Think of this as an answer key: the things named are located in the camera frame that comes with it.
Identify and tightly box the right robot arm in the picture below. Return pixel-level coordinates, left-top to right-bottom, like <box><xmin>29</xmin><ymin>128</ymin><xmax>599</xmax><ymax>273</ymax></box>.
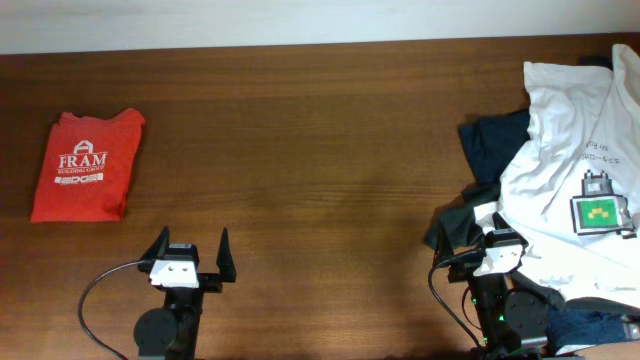
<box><xmin>428</xmin><ymin>215</ymin><xmax>550</xmax><ymax>359</ymax></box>

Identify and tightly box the black cable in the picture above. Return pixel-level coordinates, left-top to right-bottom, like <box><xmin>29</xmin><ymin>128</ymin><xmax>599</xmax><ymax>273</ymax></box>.
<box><xmin>427</xmin><ymin>249</ymin><xmax>487</xmax><ymax>351</ymax></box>
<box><xmin>77</xmin><ymin>259</ymin><xmax>152</xmax><ymax>360</ymax></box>

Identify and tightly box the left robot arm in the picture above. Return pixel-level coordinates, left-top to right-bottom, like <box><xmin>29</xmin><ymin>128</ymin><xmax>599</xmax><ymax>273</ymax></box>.
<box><xmin>134</xmin><ymin>227</ymin><xmax>237</xmax><ymax>360</ymax></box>

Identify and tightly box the navy blue garment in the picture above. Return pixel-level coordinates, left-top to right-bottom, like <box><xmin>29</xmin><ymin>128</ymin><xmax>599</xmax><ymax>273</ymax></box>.
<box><xmin>458</xmin><ymin>110</ymin><xmax>530</xmax><ymax>184</ymax></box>

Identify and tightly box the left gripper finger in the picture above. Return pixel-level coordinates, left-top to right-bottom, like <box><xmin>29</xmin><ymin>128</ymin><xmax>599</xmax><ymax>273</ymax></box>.
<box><xmin>140</xmin><ymin>226</ymin><xmax>170</xmax><ymax>261</ymax></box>
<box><xmin>216</xmin><ymin>227</ymin><xmax>237</xmax><ymax>283</ymax></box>

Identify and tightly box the dark green garment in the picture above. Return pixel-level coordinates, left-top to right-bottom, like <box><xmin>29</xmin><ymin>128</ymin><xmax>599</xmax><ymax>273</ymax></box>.
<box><xmin>423</xmin><ymin>183</ymin><xmax>500</xmax><ymax>250</ymax></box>

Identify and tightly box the folded red t-shirt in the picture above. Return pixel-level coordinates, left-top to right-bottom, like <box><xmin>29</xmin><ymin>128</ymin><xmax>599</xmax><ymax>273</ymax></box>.
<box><xmin>30</xmin><ymin>108</ymin><xmax>145</xmax><ymax>223</ymax></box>

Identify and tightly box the left black cable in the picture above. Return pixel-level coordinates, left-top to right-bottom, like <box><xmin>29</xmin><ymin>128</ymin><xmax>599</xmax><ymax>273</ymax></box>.
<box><xmin>77</xmin><ymin>259</ymin><xmax>152</xmax><ymax>360</ymax></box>

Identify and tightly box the right black cable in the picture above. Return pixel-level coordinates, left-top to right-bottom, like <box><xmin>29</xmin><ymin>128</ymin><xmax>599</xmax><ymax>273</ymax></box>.
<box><xmin>427</xmin><ymin>249</ymin><xmax>487</xmax><ymax>351</ymax></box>

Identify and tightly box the white printed t-shirt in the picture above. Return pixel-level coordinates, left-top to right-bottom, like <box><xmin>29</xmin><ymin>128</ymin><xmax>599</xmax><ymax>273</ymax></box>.
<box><xmin>474</xmin><ymin>44</ymin><xmax>639</xmax><ymax>307</ymax></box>

